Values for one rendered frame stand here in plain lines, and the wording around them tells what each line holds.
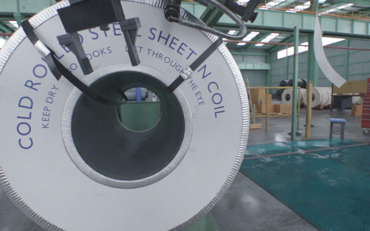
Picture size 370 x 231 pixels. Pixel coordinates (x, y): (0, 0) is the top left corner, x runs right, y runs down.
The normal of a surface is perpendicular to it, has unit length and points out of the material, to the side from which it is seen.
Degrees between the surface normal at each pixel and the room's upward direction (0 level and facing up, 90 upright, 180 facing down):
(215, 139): 90
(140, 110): 90
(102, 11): 114
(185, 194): 90
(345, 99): 90
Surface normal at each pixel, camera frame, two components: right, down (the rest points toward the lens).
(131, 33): -0.07, 0.49
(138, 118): 0.21, 0.09
